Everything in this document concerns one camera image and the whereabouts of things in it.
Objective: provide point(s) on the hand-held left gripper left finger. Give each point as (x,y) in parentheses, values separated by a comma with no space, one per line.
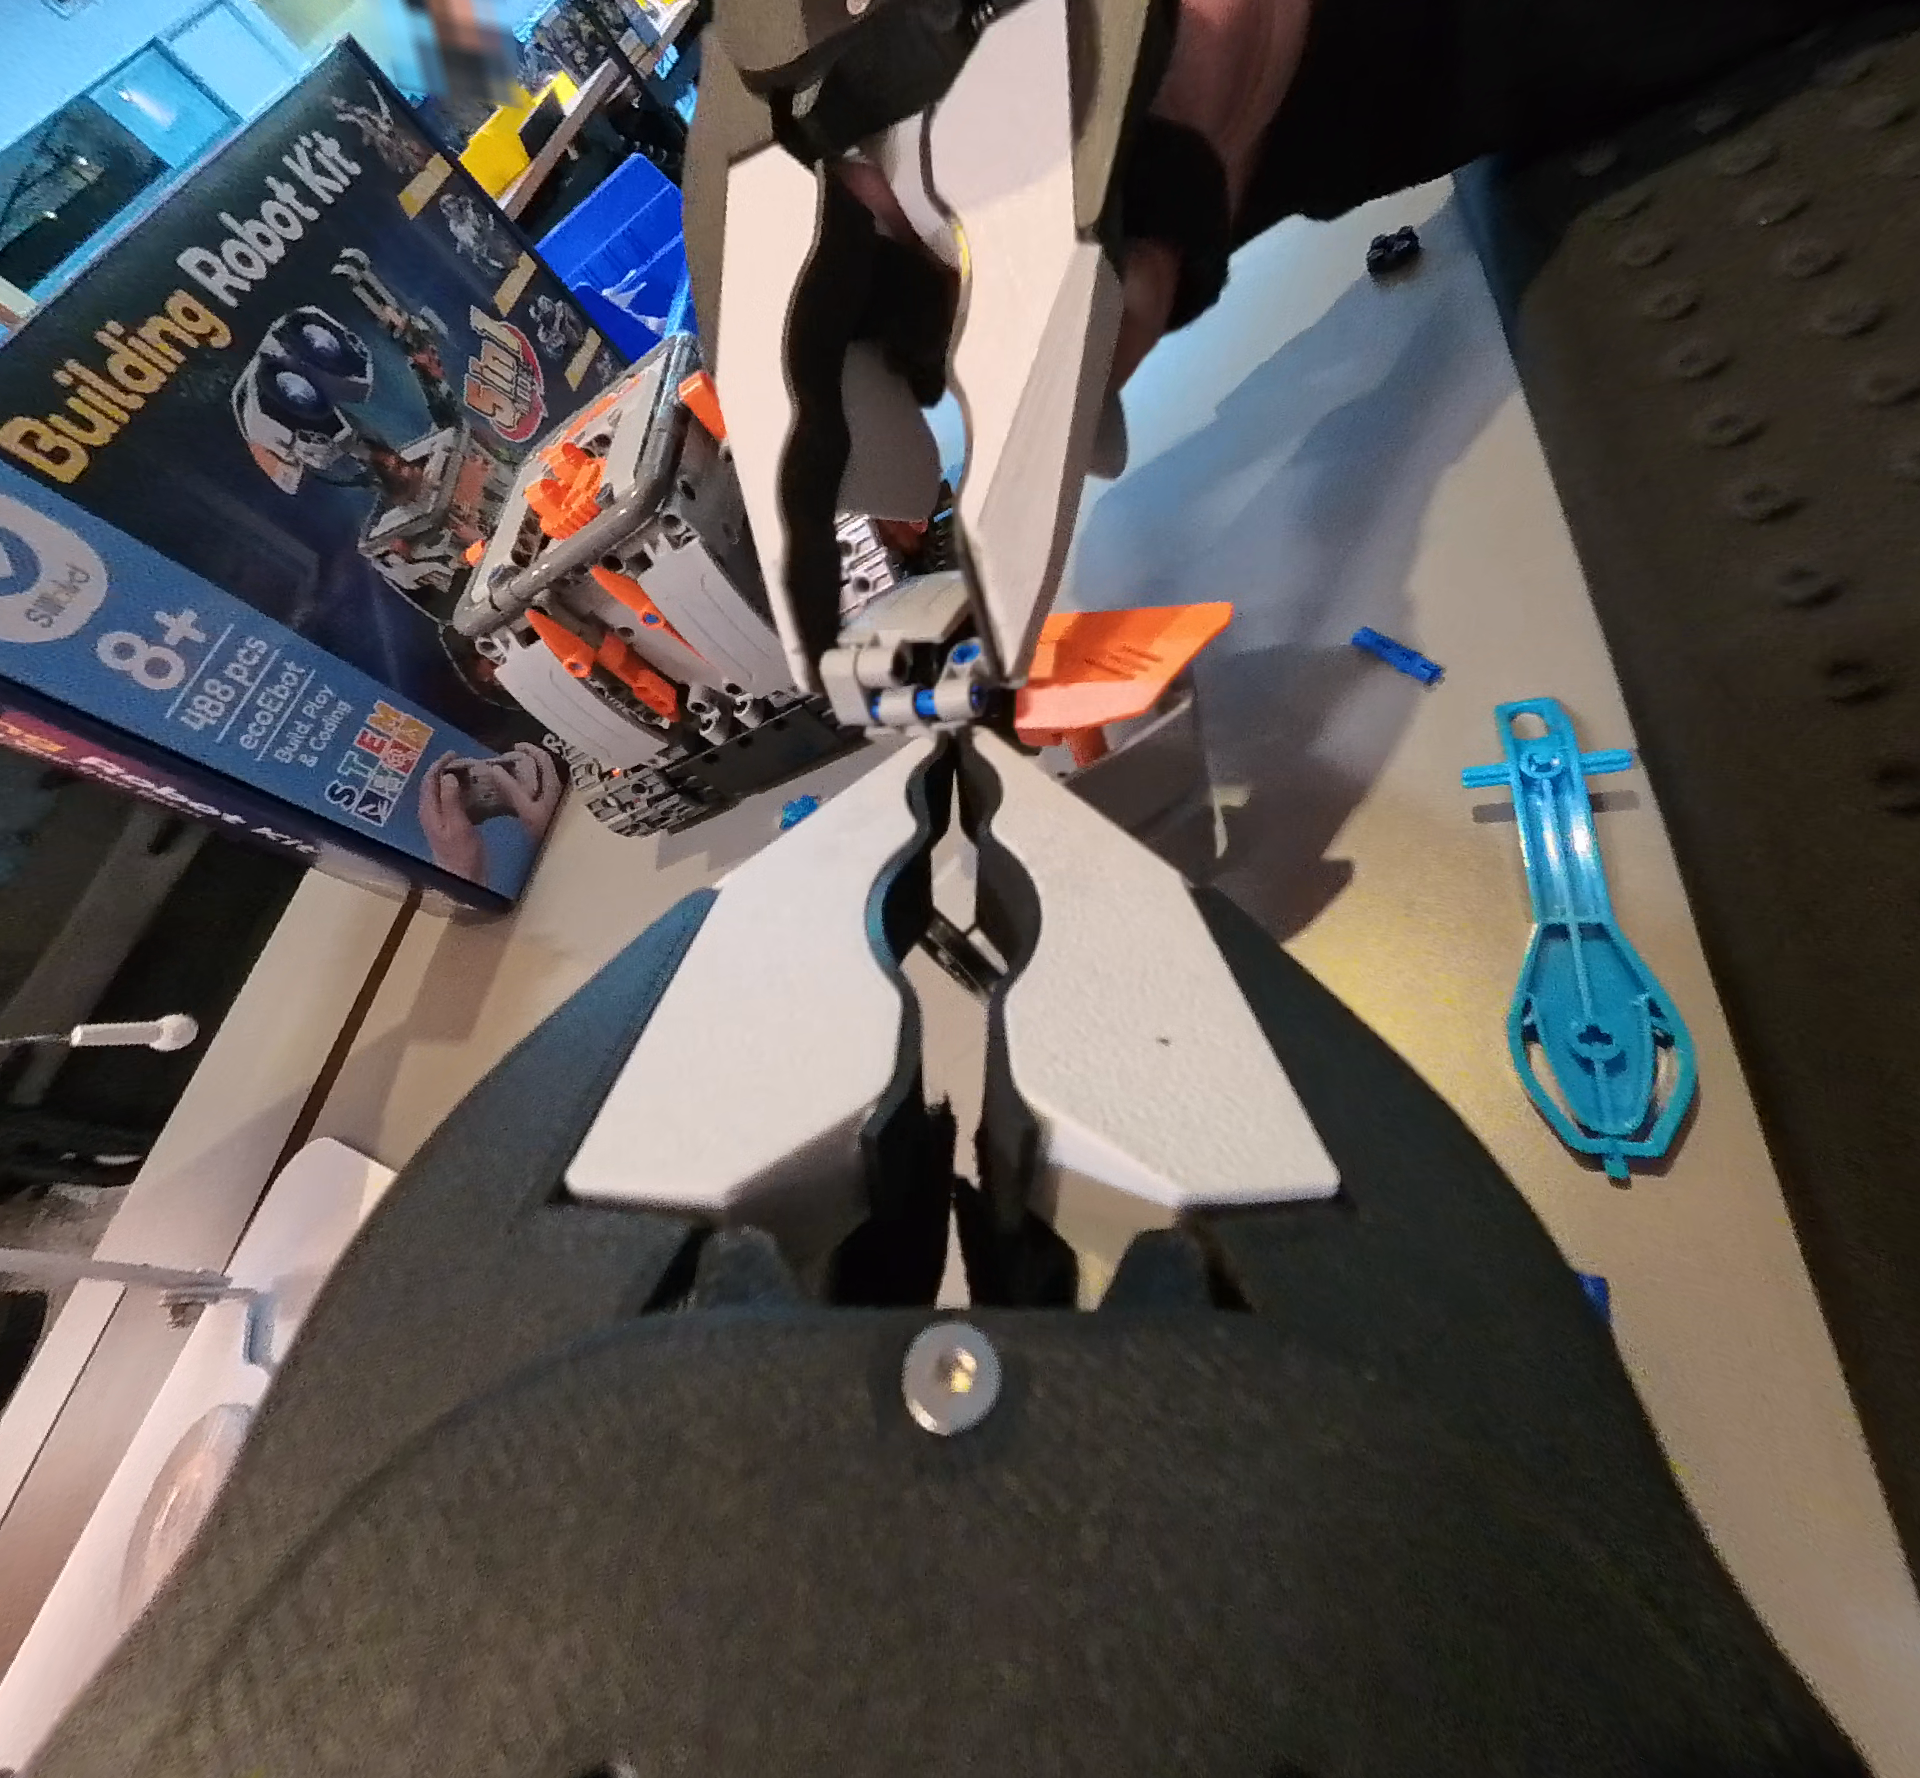
(736,1058)

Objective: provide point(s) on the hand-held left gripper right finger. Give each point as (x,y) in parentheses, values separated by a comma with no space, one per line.
(1169,1058)

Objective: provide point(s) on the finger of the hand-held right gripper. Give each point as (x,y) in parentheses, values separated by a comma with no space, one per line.
(756,354)
(1043,382)

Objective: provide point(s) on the grey orange twin-motor toy assembly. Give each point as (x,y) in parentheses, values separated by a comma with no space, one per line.
(1110,676)

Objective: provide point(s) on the person's right forearm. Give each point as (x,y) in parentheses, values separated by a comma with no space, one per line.
(1575,7)

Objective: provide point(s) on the person's right hand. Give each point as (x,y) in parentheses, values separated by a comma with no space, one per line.
(1238,7)

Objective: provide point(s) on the blue plastic bin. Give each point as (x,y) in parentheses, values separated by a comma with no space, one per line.
(624,247)

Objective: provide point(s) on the large grey orange toy vehicle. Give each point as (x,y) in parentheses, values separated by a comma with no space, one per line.
(599,563)

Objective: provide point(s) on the small dark toy piece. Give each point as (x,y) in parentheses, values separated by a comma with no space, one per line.
(1394,247)

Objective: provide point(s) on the light blue brick separator tool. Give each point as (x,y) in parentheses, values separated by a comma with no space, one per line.
(1594,1051)

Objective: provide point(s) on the tiny blue toy piece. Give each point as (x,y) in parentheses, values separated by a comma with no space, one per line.
(1394,653)

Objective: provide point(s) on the blue toy pin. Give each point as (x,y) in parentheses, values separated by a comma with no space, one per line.
(1594,1302)

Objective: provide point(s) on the blue toy kit box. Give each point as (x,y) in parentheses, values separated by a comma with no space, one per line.
(226,458)

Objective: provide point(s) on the white desk lamp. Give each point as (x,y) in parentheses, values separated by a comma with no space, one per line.
(226,1432)

